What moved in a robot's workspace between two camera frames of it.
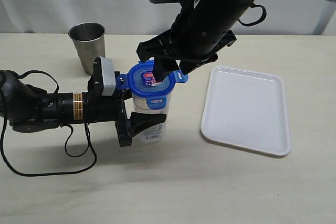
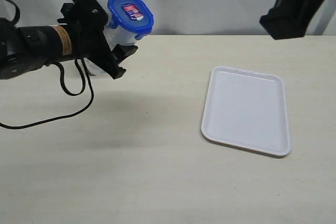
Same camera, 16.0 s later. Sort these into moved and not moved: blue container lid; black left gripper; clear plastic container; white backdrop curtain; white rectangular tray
Moved: black left gripper; clear plastic container; blue container lid
Not moved: white rectangular tray; white backdrop curtain
